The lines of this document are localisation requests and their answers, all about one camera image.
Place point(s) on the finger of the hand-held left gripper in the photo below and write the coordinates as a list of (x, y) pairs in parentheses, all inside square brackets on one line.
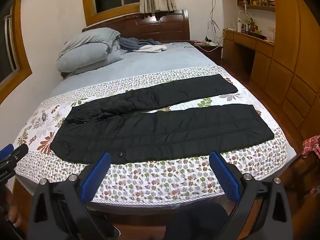
[(6, 150), (21, 152)]

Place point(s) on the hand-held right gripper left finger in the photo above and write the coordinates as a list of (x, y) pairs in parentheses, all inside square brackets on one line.
[(96, 177)]

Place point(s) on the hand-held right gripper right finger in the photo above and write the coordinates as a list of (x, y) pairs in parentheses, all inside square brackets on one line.
[(225, 177)]

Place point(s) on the black pants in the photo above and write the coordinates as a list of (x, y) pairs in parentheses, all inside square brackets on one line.
[(150, 135)]

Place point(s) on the person's left hand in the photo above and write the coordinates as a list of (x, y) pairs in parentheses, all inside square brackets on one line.
[(11, 208)]

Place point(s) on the floral quilt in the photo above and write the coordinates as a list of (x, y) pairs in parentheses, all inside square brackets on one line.
[(155, 177)]

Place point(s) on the red plaid cloth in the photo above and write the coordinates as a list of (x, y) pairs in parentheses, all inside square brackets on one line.
[(311, 146)]

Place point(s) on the grey pillow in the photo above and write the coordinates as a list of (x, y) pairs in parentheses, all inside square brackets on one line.
[(85, 61), (92, 38)]

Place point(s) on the wooden nightstand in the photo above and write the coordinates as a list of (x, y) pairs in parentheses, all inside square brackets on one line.
[(208, 51)]

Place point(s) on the grey bed sheet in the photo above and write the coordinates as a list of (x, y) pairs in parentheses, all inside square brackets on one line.
[(162, 62)]

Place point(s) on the wooden wardrobe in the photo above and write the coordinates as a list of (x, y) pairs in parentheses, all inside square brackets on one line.
[(295, 62)]

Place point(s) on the wooden desk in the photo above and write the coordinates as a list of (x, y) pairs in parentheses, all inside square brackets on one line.
[(246, 41)]

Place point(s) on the white cloth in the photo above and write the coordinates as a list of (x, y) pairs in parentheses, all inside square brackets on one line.
[(153, 48)]

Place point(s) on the white bottle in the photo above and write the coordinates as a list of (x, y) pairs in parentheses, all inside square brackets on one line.
[(239, 25)]

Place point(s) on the white gooseneck lamp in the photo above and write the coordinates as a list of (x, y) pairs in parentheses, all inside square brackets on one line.
[(246, 13)]

